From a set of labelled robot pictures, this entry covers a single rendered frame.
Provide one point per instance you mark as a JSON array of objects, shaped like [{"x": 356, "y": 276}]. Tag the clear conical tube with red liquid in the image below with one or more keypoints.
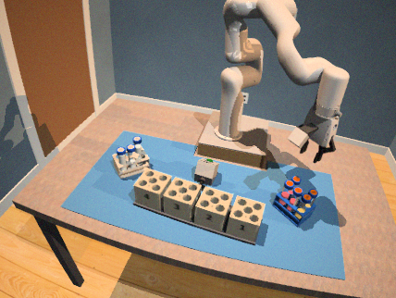
[{"x": 288, "y": 186}]

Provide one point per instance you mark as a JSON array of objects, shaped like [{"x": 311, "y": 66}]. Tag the blue tube rack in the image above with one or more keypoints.
[{"x": 291, "y": 215}]

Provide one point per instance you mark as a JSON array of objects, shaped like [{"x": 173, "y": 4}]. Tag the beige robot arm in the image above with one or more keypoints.
[{"x": 240, "y": 49}]

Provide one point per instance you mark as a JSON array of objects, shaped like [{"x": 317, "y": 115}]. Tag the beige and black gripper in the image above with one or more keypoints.
[{"x": 327, "y": 127}]

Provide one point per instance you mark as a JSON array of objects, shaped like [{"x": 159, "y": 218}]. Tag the light blue bench mat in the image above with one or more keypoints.
[{"x": 312, "y": 248}]

